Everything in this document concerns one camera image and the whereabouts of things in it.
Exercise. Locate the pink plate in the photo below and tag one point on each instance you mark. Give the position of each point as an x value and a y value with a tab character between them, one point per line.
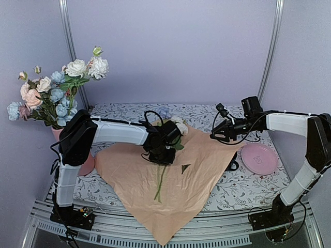
259	159

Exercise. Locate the small blue flower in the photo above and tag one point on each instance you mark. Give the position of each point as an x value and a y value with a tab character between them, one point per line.
164	114

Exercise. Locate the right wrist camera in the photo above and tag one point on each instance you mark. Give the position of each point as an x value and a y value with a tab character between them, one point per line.
224	112

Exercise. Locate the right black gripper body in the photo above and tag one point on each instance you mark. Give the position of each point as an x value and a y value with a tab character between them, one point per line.
232	134

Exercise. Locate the green paper bouquet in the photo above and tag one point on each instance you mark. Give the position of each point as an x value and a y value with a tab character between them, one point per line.
183	196

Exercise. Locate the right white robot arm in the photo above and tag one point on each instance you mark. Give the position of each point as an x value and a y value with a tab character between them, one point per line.
314	129

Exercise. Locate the blue hydrangea flower bunch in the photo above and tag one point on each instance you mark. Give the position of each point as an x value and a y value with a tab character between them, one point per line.
62	113

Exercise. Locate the floral patterned table mat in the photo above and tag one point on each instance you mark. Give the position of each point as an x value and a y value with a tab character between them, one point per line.
236	190

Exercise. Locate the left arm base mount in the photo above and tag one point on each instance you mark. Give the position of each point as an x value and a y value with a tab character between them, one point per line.
82	218

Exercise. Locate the white flower leafy stems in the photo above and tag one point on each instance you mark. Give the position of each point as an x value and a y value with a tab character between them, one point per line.
79	72

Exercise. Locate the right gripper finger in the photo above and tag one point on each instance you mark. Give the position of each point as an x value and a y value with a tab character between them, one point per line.
222	139
219	131

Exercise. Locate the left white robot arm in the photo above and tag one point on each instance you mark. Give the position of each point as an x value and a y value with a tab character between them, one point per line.
84	130

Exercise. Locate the dark blue mug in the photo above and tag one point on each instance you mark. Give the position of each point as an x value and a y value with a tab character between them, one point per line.
233	165

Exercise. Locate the aluminium front rail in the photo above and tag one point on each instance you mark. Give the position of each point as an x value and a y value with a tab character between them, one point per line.
115	227

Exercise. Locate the pale pink rose stem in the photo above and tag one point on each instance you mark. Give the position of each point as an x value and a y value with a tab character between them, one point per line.
29	92

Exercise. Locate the pink cylindrical vase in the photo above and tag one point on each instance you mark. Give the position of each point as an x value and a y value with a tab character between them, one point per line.
87	166

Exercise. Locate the right aluminium frame post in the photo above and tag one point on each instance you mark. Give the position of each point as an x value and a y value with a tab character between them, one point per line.
272	48

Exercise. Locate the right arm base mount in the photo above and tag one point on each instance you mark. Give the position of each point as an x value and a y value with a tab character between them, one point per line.
276	225

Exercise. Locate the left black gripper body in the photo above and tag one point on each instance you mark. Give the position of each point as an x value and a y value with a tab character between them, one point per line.
161	154

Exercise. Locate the loose dark green leaf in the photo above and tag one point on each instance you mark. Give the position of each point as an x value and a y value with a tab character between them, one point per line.
184	167

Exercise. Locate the mauve and cream rose stem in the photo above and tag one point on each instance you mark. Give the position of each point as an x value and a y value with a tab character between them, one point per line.
43	112

